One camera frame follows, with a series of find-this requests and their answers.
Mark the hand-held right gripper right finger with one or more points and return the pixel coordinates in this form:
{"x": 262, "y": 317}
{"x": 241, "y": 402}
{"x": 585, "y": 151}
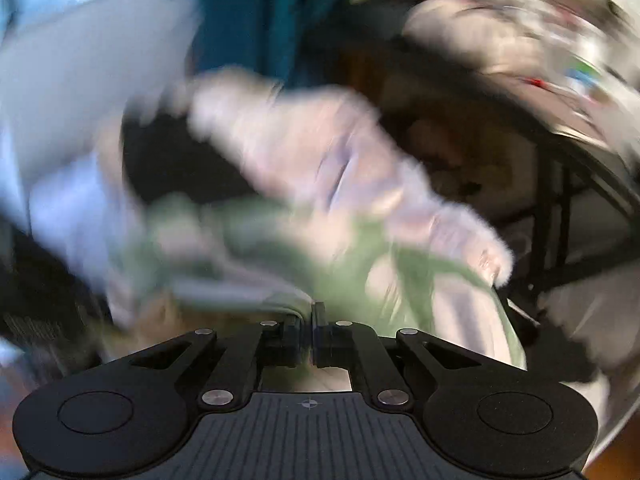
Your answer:
{"x": 320, "y": 337}

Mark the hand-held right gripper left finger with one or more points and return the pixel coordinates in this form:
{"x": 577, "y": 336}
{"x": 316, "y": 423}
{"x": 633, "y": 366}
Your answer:
{"x": 292, "y": 340}

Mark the green and white garment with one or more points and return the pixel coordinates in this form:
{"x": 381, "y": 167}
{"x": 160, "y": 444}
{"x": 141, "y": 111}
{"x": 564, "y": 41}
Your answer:
{"x": 345, "y": 270}

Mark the pale lilac fluffy garment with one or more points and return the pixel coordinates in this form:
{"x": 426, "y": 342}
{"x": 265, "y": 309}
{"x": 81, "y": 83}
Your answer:
{"x": 310, "y": 145}

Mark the black cloth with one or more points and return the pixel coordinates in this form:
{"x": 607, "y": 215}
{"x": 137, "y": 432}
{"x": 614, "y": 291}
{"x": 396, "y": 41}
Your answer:
{"x": 175, "y": 160}

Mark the black printed bag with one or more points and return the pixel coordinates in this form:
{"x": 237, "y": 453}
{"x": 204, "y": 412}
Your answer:
{"x": 40, "y": 300}

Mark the black metal rack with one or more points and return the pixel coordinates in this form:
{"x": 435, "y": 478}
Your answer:
{"x": 550, "y": 220}

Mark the teal cloth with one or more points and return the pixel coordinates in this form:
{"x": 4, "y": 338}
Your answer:
{"x": 250, "y": 10}

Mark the white cloth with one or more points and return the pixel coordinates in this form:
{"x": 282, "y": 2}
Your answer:
{"x": 465, "y": 30}

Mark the grey-blue cloth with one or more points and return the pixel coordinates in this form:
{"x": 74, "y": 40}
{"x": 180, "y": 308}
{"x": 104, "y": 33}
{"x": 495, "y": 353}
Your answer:
{"x": 90, "y": 60}

